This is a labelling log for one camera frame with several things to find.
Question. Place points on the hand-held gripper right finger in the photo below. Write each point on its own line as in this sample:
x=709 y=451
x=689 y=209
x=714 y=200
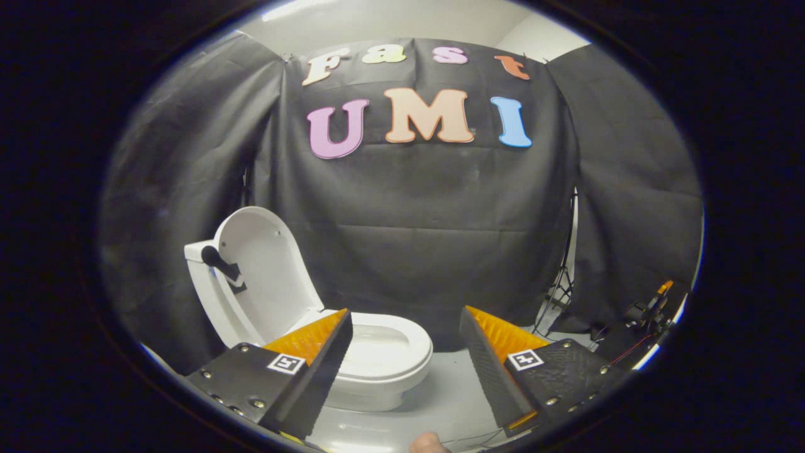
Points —
x=490 y=377

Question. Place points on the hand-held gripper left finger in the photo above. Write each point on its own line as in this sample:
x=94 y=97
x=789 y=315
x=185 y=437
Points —
x=324 y=371

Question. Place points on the white toilet lid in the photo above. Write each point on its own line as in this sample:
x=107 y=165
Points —
x=277 y=277

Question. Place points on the white toilet seat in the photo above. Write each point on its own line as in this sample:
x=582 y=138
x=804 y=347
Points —
x=409 y=352

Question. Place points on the white toilet tank and bowl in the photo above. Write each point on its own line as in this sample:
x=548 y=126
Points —
x=204 y=289

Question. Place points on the black tripod stand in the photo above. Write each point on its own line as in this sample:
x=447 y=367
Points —
x=568 y=270

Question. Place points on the black and orange device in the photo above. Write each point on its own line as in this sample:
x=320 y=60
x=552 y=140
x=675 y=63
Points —
x=654 y=308

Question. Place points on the black backdrop cloth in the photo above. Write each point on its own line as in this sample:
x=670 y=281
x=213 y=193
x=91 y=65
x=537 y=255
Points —
x=409 y=207

